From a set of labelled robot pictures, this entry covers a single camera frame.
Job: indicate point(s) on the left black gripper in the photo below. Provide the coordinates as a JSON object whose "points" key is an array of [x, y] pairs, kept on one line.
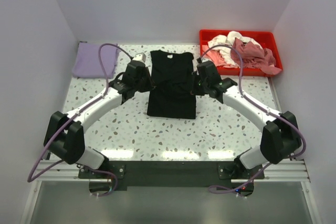
{"points": [[150, 85]]}

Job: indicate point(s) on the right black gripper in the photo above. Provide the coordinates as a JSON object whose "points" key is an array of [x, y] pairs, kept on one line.
{"points": [[196, 76]]}

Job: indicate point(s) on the black t shirt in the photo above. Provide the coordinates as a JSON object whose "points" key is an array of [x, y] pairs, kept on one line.
{"points": [[172, 77]]}

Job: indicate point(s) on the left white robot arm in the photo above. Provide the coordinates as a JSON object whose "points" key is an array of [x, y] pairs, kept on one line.
{"points": [[65, 136]]}

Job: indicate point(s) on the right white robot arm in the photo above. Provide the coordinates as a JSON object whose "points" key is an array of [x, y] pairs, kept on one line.
{"points": [[280, 136]]}

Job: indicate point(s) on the salmon pink t shirt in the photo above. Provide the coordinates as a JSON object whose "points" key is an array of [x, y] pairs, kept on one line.
{"points": [[216, 58]]}

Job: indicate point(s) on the white crumpled t shirt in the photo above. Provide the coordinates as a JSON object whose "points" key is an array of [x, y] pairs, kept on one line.
{"points": [[229, 40]]}

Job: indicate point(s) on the folded lavender t shirt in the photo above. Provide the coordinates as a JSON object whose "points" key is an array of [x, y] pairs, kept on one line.
{"points": [[87, 64]]}

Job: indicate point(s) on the dusty rose crumpled t shirt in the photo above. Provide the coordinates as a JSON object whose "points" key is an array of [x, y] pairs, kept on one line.
{"points": [[250, 55]]}

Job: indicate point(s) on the red plastic bin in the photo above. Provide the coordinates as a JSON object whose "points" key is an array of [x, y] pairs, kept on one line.
{"points": [[265, 39]]}

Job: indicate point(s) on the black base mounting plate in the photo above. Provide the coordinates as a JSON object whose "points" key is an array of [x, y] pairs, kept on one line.
{"points": [[120, 175]]}

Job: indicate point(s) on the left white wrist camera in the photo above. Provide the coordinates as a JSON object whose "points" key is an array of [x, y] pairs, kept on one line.
{"points": [[140, 57]]}

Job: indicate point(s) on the aluminium extrusion rail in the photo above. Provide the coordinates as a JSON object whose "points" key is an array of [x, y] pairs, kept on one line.
{"points": [[285, 171]]}

